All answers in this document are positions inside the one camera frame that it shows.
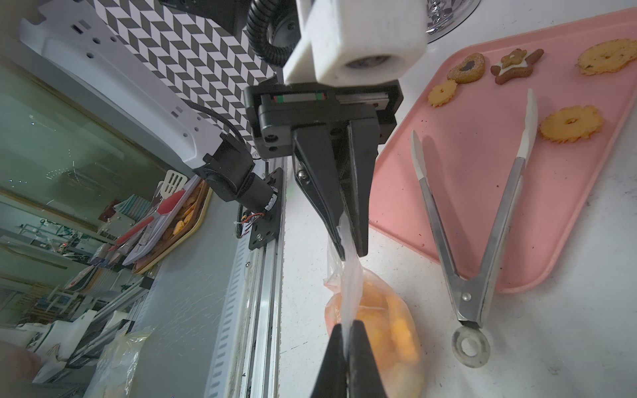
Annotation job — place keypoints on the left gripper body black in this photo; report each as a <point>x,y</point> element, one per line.
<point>274,111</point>

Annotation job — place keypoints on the pink plastic tray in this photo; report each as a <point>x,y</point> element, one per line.
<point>559,177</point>

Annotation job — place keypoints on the round cookie top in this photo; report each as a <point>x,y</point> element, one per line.
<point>607,57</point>

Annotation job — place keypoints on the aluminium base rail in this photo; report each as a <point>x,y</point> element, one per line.
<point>245,361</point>

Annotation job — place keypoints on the crumpled plastic bag outside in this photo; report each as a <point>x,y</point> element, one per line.
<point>117,365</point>

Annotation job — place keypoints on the yellow cookies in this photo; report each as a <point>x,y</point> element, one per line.
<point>394,340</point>

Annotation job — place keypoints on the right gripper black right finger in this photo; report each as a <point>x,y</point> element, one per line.
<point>364,379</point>

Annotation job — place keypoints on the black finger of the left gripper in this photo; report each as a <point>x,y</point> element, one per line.
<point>363,135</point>
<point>318,178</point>

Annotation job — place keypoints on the star iced cookie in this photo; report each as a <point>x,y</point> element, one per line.
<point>517,64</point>

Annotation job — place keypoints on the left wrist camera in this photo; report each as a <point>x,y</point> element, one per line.
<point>357,43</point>

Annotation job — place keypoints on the clear resealable bag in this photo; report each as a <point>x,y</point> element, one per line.
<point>359,294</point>

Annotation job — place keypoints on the round cookie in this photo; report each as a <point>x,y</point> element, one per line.
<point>442,94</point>
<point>568,125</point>
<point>607,57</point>

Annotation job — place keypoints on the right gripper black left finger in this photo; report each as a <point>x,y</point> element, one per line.
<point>332,376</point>

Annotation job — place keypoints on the tray of utensils outside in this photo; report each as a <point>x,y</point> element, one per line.
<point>164,234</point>

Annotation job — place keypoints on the heart chocolate cookie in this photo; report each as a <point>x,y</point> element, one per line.
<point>471,69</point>

